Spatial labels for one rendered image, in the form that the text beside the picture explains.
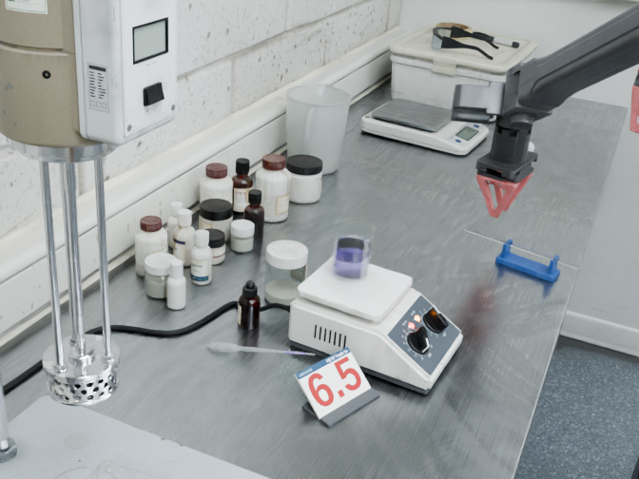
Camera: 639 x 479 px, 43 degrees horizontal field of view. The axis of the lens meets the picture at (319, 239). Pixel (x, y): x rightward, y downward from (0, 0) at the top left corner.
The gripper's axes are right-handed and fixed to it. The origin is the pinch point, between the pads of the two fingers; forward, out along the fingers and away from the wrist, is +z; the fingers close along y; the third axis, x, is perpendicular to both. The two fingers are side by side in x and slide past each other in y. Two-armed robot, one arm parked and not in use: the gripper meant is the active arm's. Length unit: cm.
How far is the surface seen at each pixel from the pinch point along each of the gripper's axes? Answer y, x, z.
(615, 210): -108, -5, 40
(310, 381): 53, 0, 4
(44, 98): 83, -4, -37
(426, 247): 6.9, -8.8, 7.6
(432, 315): 34.4, 6.2, 1.1
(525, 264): 2.5, 7.0, 6.9
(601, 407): -77, 11, 85
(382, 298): 39.3, 1.4, -1.7
